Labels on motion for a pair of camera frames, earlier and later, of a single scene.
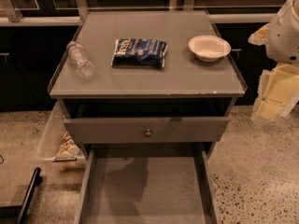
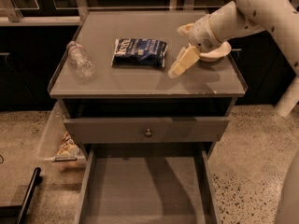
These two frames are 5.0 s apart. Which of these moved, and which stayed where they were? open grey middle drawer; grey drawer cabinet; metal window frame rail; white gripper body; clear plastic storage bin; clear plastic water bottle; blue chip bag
Moved: white gripper body
Stayed: metal window frame rail; blue chip bag; clear plastic storage bin; clear plastic water bottle; open grey middle drawer; grey drawer cabinet
